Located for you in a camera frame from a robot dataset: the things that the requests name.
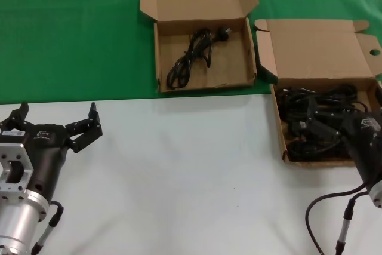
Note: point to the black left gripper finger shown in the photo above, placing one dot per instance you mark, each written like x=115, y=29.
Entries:
x=88, y=132
x=18, y=117

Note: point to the larger open cardboard box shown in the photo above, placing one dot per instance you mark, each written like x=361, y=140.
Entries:
x=313, y=49

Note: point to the silver left camera mount bracket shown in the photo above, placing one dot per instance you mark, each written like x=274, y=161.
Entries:
x=22, y=153

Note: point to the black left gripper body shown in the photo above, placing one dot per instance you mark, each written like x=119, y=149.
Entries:
x=47, y=153

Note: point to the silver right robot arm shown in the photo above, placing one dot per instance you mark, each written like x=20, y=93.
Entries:
x=376, y=193

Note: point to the smaller open cardboard box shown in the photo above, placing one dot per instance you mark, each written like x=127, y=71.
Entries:
x=203, y=1

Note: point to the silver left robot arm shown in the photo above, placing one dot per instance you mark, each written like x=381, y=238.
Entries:
x=18, y=222

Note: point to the green table cloth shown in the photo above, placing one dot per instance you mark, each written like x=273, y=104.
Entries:
x=59, y=28

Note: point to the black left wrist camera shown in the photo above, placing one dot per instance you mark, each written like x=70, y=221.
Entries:
x=12, y=135

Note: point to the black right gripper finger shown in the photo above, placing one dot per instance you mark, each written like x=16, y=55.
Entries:
x=323, y=126

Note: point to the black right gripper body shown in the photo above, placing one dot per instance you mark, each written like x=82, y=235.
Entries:
x=365, y=147

